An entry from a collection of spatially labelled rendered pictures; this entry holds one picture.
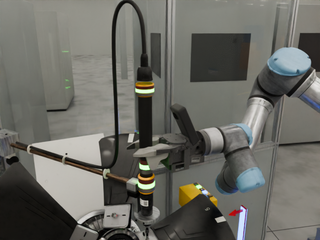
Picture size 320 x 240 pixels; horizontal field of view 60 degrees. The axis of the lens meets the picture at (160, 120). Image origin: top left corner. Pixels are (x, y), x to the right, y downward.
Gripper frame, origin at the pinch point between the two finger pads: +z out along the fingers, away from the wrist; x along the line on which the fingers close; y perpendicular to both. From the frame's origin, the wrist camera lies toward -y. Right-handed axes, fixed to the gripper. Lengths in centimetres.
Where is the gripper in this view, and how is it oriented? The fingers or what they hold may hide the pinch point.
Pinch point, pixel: (134, 148)
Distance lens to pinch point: 68.9
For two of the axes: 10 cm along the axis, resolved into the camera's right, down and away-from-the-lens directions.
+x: -4.3, -2.8, 8.6
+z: -9.0, 1.3, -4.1
